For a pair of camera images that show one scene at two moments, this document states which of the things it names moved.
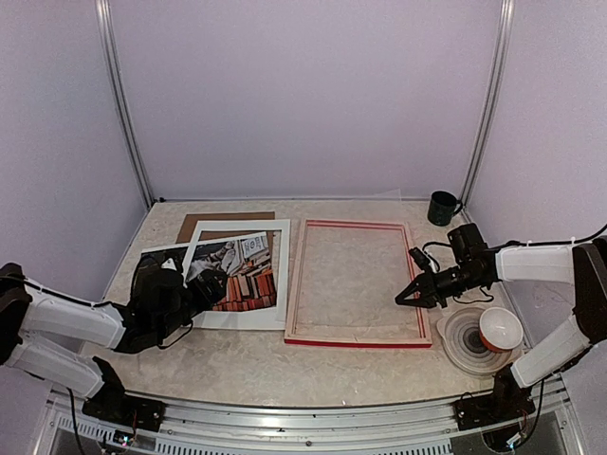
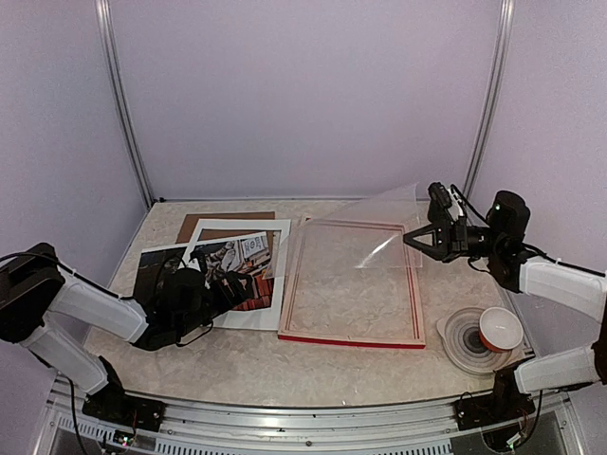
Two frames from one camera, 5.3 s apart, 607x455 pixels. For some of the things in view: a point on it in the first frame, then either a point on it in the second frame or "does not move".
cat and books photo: [245, 258] does not move
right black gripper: [422, 282] → [454, 243]
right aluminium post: [504, 50] does not move
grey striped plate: [462, 345] does not move
